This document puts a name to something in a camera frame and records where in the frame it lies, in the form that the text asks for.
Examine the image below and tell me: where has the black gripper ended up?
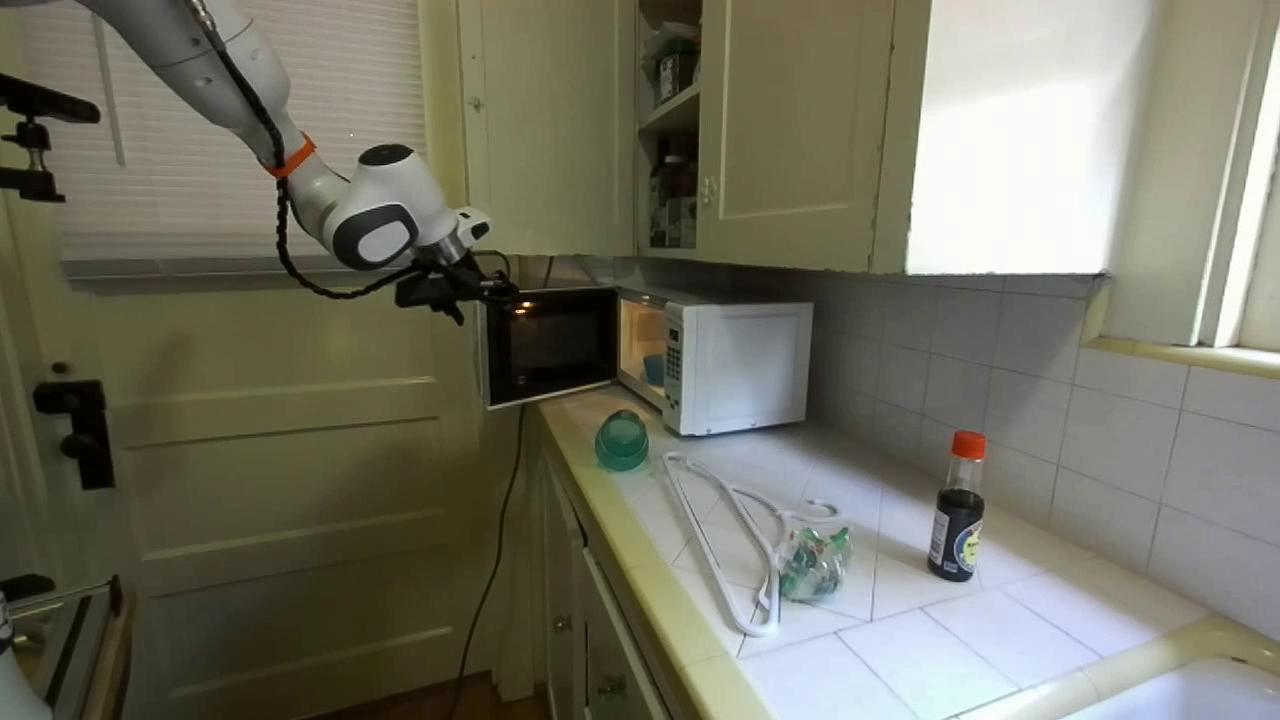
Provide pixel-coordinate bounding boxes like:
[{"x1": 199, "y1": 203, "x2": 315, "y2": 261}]
[{"x1": 430, "y1": 247, "x2": 530, "y2": 313}]

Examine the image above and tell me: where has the microwave door with dark window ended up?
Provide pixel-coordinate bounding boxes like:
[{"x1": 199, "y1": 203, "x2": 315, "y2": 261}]
[{"x1": 479, "y1": 280, "x2": 623, "y2": 413}]

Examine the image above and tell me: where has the white microwave oven body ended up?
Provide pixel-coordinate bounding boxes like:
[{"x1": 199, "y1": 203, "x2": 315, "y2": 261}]
[{"x1": 614, "y1": 290, "x2": 817, "y2": 438}]

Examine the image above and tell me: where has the dark jar on shelf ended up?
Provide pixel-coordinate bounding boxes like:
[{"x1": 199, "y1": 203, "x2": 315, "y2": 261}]
[{"x1": 646, "y1": 141, "x2": 699, "y2": 253}]

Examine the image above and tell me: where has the teal plastic cup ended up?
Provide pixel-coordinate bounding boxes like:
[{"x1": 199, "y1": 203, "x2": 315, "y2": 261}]
[{"x1": 590, "y1": 405, "x2": 651, "y2": 477}]

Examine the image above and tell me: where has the glass jar on shelf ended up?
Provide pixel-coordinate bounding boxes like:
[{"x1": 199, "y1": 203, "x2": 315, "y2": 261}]
[{"x1": 646, "y1": 19, "x2": 699, "y2": 106}]

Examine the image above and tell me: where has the cream panelled door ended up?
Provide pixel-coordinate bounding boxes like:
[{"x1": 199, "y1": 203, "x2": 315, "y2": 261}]
[{"x1": 0, "y1": 194, "x2": 524, "y2": 720}]

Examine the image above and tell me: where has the cream lower counter cabinet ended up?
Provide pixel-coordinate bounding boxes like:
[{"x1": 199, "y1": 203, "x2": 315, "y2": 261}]
[{"x1": 530, "y1": 431, "x2": 703, "y2": 720}]

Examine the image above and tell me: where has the clear bag with green contents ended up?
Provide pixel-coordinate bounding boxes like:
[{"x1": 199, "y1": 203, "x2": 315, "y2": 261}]
[{"x1": 773, "y1": 499, "x2": 857, "y2": 608}]

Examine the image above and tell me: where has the soy sauce bottle red cap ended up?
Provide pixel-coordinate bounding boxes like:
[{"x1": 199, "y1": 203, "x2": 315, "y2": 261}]
[{"x1": 923, "y1": 422, "x2": 994, "y2": 583}]

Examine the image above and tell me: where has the stove with glass lid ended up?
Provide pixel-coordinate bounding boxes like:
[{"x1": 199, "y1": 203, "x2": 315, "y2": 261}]
[{"x1": 0, "y1": 570, "x2": 131, "y2": 720}]

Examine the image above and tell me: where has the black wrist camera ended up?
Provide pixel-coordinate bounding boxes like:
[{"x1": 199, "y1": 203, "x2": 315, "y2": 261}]
[{"x1": 393, "y1": 264, "x2": 472, "y2": 326}]

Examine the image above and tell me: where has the black coiled robot cable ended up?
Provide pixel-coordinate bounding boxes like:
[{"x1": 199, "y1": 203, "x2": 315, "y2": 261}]
[{"x1": 270, "y1": 176, "x2": 419, "y2": 304}]

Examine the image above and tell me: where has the black microwave power cord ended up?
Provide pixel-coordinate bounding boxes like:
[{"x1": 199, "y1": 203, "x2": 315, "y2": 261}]
[{"x1": 456, "y1": 255, "x2": 555, "y2": 685}]

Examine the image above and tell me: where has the cream upper wall cabinet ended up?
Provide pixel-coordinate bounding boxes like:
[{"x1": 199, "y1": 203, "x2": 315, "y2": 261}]
[{"x1": 451, "y1": 0, "x2": 1158, "y2": 280}]

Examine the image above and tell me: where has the black bracket on door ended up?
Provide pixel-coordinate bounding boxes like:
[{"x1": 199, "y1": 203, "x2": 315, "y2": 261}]
[{"x1": 29, "y1": 377, "x2": 122, "y2": 492}]

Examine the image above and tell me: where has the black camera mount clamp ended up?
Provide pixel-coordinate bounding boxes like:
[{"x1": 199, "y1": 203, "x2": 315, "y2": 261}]
[{"x1": 0, "y1": 73, "x2": 104, "y2": 206}]

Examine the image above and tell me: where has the bright window with white frame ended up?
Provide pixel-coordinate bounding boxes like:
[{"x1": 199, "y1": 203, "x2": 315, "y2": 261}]
[{"x1": 1189, "y1": 0, "x2": 1280, "y2": 360}]

